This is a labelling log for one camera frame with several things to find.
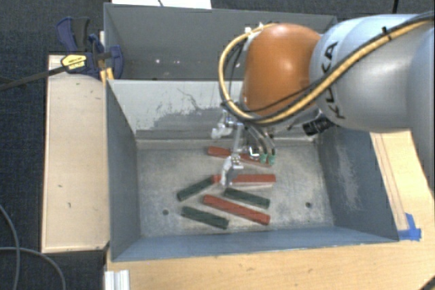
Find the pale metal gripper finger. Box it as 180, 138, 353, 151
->
220, 158, 233, 187
226, 155, 245, 187

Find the red-brown flat block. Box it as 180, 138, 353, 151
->
202, 194, 272, 226
211, 173, 277, 189
207, 145, 273, 168

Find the dark green flat block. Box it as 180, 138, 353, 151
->
222, 187, 271, 210
180, 206, 230, 230
176, 175, 216, 202

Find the grey metal bin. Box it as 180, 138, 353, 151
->
103, 2, 400, 263

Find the pale wood flat board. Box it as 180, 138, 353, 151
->
40, 54, 111, 254

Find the black cylinder on white bracket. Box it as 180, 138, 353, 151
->
301, 111, 338, 138

